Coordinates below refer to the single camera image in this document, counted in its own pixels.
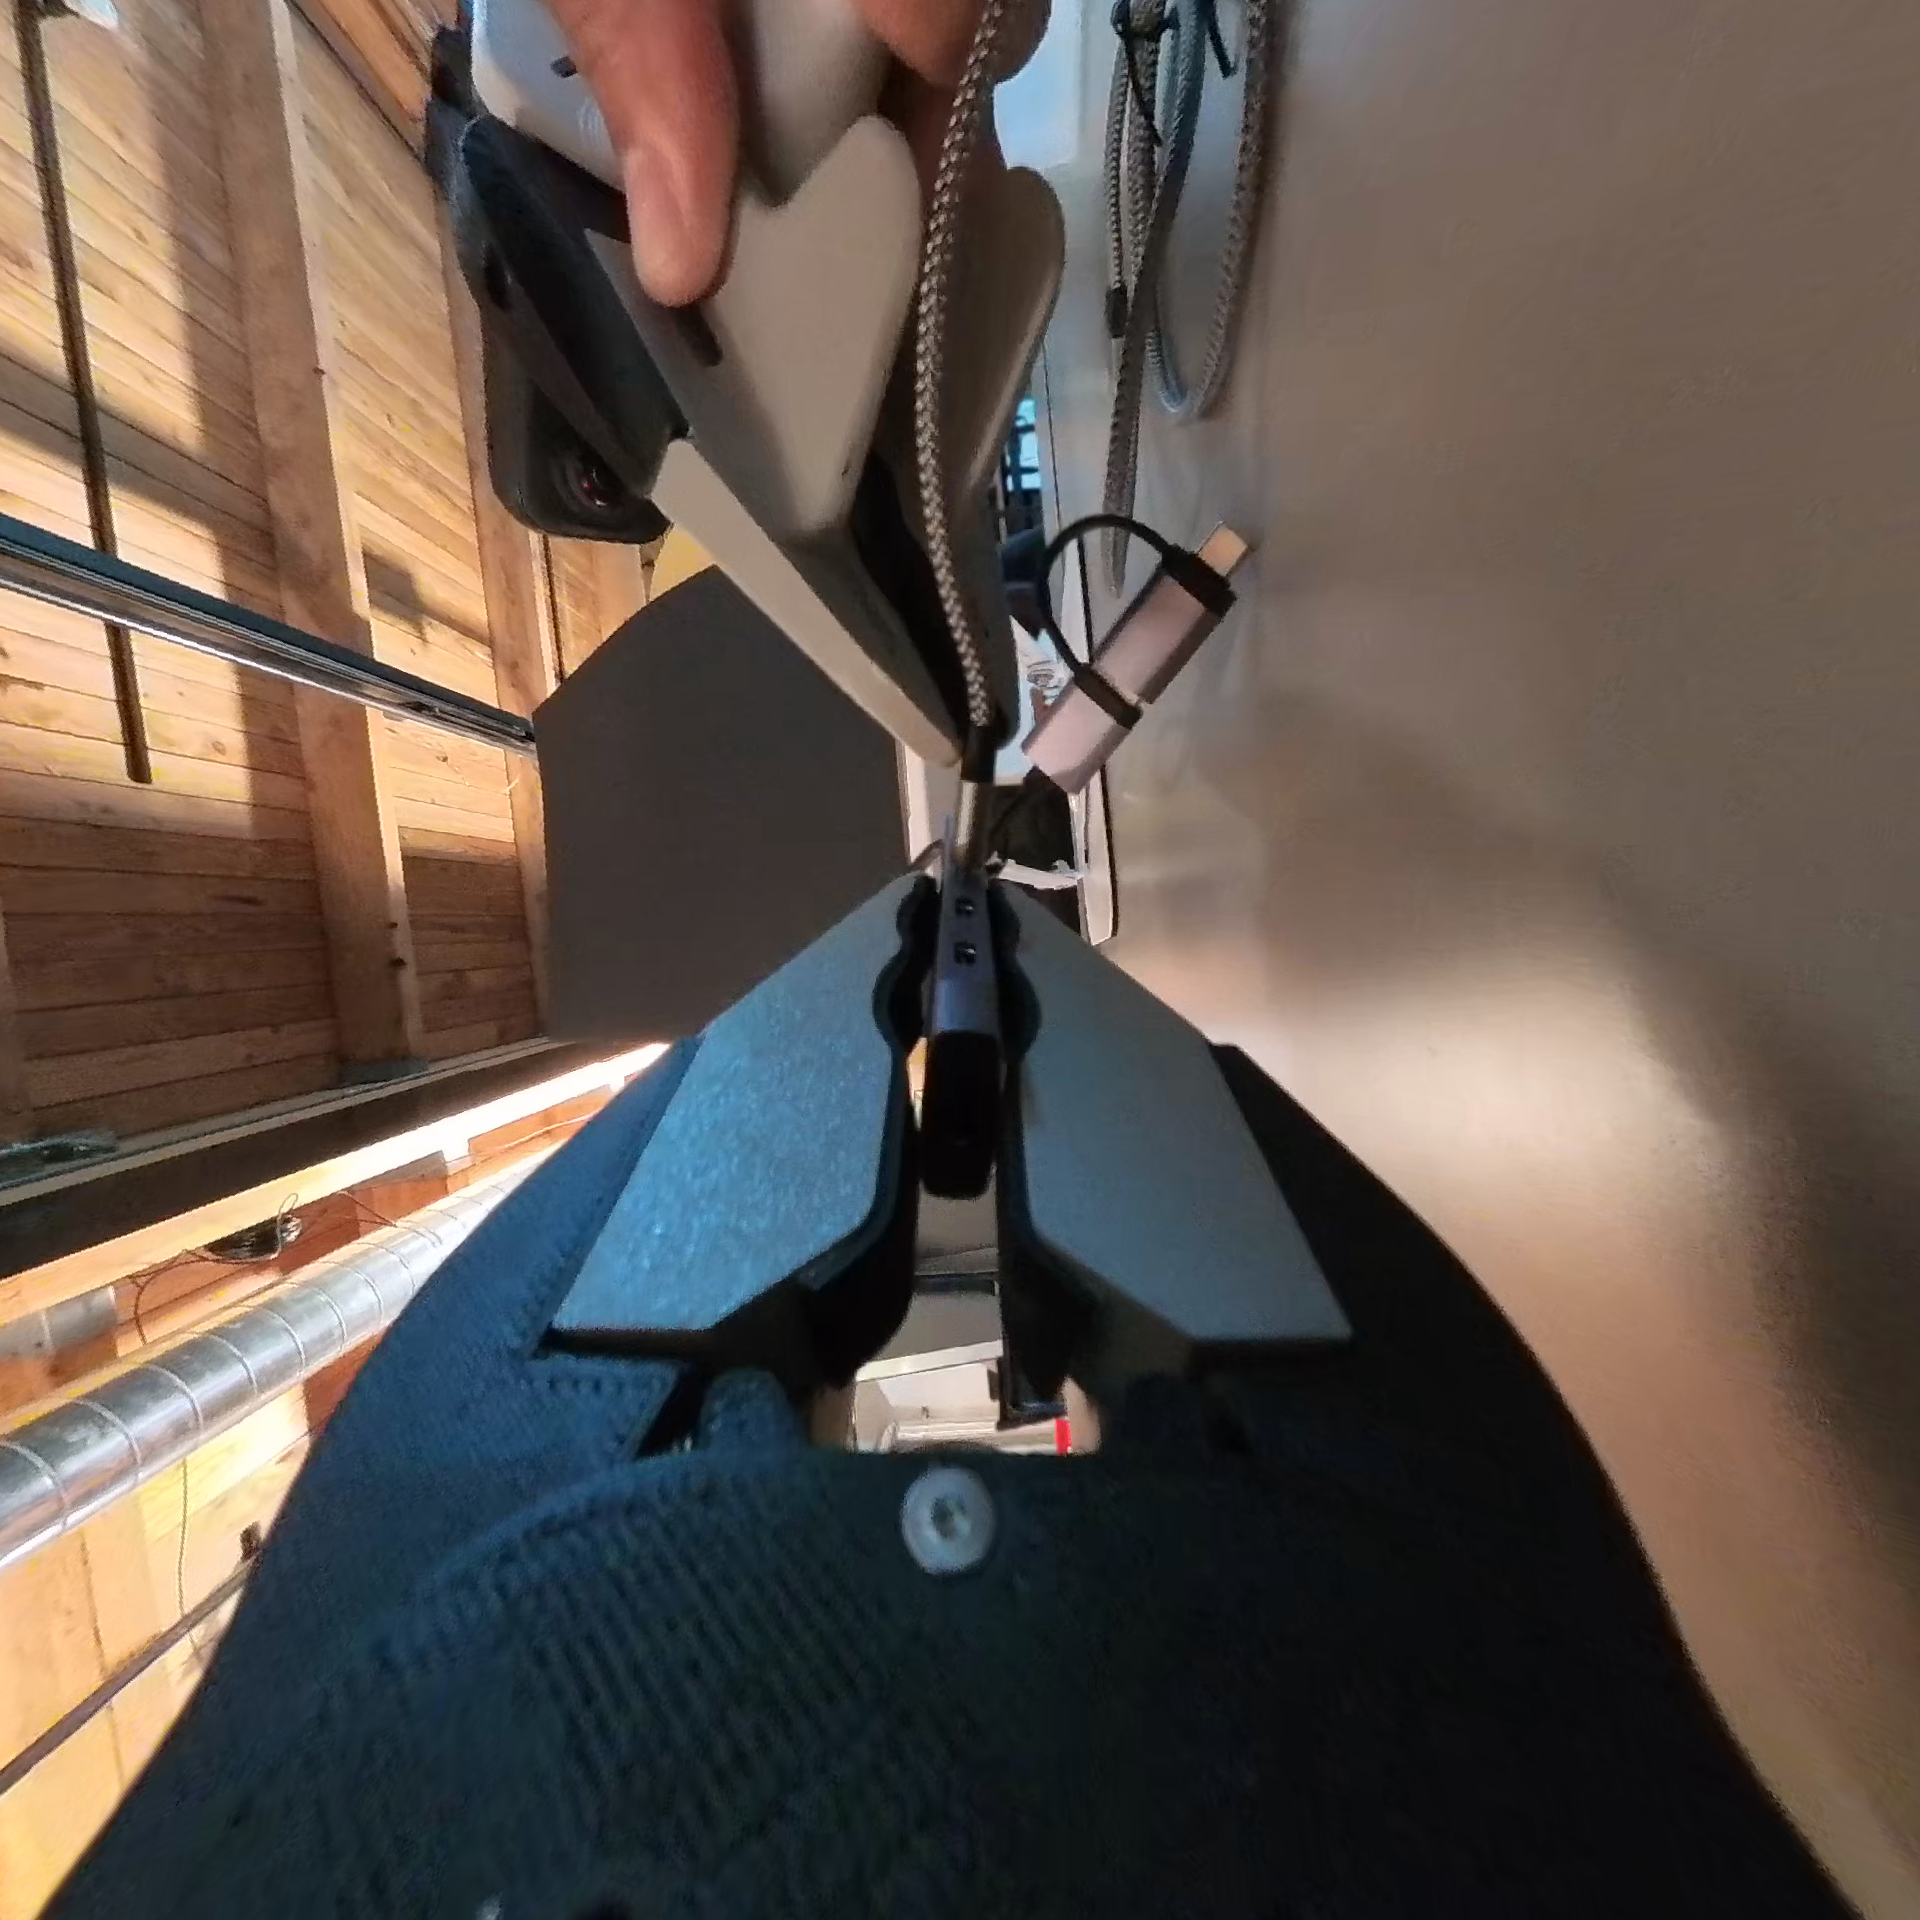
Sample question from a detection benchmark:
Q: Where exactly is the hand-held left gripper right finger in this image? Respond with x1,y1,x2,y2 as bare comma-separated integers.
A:
989,885,1356,1401

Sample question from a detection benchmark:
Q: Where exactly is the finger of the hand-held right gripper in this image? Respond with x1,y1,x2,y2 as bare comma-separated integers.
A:
651,116,972,770
960,161,1070,669

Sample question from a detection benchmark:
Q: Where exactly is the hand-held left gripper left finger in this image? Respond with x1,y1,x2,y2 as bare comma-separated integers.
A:
548,878,924,1389

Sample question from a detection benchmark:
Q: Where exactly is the grey braided usb cable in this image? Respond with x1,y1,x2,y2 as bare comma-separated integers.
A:
895,0,1280,886

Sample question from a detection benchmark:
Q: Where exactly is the black looped hub cable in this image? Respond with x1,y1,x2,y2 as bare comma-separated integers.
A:
1020,513,1254,797

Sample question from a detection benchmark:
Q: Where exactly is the person's right hand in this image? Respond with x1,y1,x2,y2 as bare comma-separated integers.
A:
558,0,1040,306

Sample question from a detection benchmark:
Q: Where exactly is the metal ceiling rail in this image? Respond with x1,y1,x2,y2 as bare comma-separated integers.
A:
0,510,539,751

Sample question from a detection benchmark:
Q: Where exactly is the metal ventilation duct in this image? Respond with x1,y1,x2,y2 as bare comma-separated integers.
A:
0,1161,519,1568

